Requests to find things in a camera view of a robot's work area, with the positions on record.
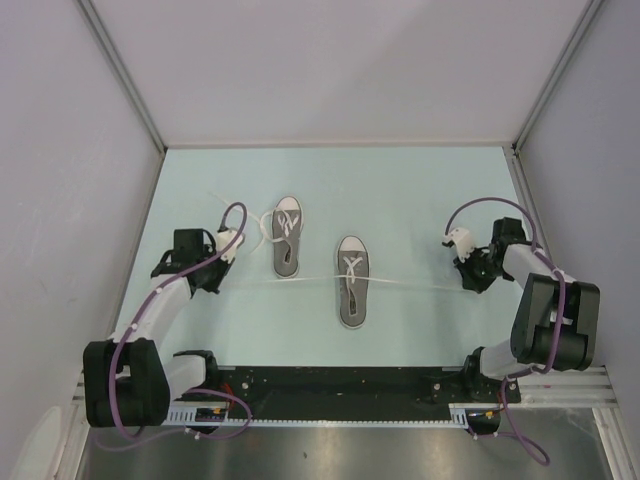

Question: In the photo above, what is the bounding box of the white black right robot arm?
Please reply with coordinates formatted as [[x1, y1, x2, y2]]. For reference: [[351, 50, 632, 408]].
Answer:
[[443, 217, 600, 402]]

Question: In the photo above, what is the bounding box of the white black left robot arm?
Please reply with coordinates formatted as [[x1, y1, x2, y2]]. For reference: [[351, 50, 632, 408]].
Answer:
[[83, 227, 244, 428]]

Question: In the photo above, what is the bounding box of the white shoelace of sneaker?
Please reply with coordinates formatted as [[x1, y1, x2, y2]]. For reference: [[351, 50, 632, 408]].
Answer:
[[227, 256, 469, 294], [208, 190, 301, 256]]

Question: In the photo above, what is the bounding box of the aluminium corner post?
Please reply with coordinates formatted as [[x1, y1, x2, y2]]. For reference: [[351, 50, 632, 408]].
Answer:
[[511, 0, 608, 155], [74, 0, 168, 157]]

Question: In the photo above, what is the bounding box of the aluminium corner post left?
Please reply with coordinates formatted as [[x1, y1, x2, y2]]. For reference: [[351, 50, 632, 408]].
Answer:
[[74, 0, 168, 157]]

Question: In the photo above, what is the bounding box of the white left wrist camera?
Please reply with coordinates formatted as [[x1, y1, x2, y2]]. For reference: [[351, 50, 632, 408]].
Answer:
[[214, 229, 245, 264]]

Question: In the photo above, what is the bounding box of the aluminium corner post right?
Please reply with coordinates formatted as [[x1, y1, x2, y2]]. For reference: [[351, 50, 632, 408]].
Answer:
[[511, 0, 608, 155]]

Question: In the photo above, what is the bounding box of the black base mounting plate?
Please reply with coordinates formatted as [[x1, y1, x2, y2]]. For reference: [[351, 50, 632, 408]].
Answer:
[[219, 366, 501, 422]]

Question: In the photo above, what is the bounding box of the white slotted cable duct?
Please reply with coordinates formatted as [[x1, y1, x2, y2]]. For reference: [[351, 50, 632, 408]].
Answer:
[[93, 402, 471, 430]]

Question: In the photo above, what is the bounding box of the grey canvas sneaker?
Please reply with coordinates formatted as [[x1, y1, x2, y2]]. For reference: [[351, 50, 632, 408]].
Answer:
[[336, 236, 370, 329], [271, 196, 304, 278]]

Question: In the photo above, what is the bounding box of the aluminium frame rail front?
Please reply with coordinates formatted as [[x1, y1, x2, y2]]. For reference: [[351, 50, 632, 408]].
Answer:
[[72, 364, 615, 405]]

